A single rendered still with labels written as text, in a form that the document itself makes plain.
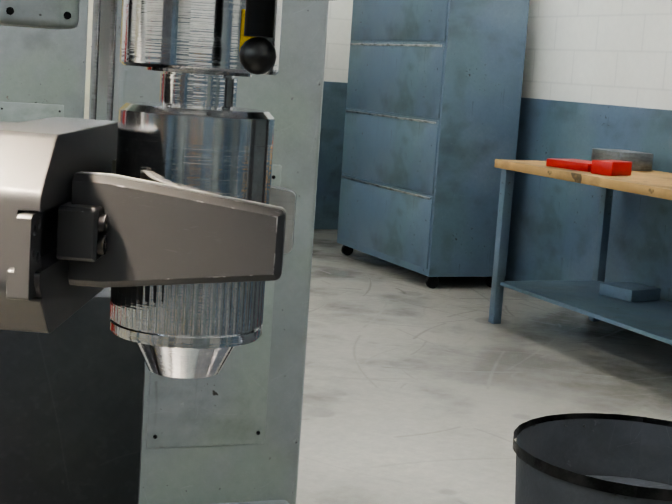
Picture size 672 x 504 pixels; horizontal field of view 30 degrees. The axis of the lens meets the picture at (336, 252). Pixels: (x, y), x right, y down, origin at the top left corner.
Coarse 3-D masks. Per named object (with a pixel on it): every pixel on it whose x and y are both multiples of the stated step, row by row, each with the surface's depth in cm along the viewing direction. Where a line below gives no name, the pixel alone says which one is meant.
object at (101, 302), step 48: (0, 336) 71; (48, 336) 72; (96, 336) 72; (0, 384) 71; (48, 384) 72; (96, 384) 73; (144, 384) 74; (0, 432) 72; (48, 432) 72; (96, 432) 73; (0, 480) 72; (48, 480) 73; (96, 480) 74
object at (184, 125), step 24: (120, 120) 37; (144, 120) 36; (168, 120) 36; (192, 120) 36; (216, 120) 36; (240, 120) 36; (264, 120) 37; (192, 144) 36; (216, 144) 36; (240, 144) 36; (264, 144) 37
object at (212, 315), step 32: (128, 160) 37; (160, 160) 36; (192, 160) 36; (224, 160) 36; (256, 160) 37; (224, 192) 36; (256, 192) 37; (128, 288) 37; (160, 288) 36; (192, 288) 36; (224, 288) 37; (256, 288) 38; (128, 320) 37; (160, 320) 37; (192, 320) 36; (224, 320) 37; (256, 320) 38
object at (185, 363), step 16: (144, 352) 38; (160, 352) 38; (176, 352) 37; (192, 352) 37; (208, 352) 38; (224, 352) 38; (160, 368) 38; (176, 368) 38; (192, 368) 38; (208, 368) 38
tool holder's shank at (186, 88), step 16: (160, 80) 38; (176, 80) 37; (192, 80) 37; (208, 80) 37; (224, 80) 37; (160, 96) 37; (176, 96) 37; (192, 96) 37; (208, 96) 37; (224, 96) 37
